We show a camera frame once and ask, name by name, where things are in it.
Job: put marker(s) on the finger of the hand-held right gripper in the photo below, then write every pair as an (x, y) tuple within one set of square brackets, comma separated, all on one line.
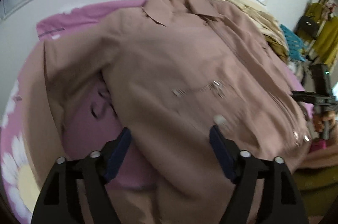
[(303, 96)]

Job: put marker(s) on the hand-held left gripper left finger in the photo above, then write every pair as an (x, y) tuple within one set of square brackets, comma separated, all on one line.
[(121, 144)]

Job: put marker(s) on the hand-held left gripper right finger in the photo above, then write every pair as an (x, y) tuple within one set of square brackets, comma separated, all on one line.
[(219, 150)]

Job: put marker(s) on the tan zip jacket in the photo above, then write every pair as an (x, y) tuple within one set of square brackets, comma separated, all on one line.
[(171, 60)]

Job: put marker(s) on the person's right forearm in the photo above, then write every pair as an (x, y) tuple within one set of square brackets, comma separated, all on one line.
[(322, 156)]

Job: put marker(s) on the hanging yellow-green clothes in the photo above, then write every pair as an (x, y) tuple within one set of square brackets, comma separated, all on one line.
[(327, 39)]

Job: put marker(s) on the pile of beige olive clothes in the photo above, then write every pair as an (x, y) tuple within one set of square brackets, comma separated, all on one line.
[(264, 20)]

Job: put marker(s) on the person's right hand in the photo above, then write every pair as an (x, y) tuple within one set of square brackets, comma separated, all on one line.
[(324, 121)]

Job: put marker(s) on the teal perforated plastic basket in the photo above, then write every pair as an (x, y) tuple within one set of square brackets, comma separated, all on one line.
[(293, 44)]

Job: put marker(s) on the olive cloth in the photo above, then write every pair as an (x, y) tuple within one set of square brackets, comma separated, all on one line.
[(277, 48)]

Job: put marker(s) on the black bag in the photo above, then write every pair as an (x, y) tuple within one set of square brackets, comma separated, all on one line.
[(307, 26)]

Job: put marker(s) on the person's olive pants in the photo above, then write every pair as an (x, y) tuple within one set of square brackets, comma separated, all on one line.
[(317, 187)]

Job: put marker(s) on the pink floral bedsheet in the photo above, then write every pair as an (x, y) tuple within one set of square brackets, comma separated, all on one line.
[(87, 14)]

